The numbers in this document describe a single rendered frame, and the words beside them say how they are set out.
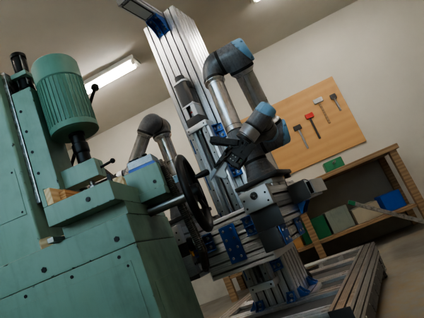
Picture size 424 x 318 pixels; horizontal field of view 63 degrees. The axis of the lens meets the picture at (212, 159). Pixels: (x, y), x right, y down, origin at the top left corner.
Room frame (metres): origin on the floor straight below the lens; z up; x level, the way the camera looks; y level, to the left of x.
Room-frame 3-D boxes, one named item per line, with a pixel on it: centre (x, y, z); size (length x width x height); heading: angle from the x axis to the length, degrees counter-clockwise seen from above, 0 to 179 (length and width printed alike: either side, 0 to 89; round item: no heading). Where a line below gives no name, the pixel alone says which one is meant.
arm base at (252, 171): (1.65, -0.19, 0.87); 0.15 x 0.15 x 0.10
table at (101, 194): (1.24, 0.33, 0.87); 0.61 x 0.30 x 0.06; 176
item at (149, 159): (1.24, 0.24, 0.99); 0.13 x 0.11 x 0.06; 176
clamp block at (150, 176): (1.24, 0.25, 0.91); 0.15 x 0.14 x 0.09; 176
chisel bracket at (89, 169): (1.22, 0.46, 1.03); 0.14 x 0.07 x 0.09; 86
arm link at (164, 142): (2.00, 0.23, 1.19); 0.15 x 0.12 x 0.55; 168
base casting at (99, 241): (1.22, 0.56, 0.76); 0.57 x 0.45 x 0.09; 86
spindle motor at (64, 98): (1.22, 0.44, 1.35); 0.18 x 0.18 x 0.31
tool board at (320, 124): (4.26, -0.78, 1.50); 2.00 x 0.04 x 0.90; 79
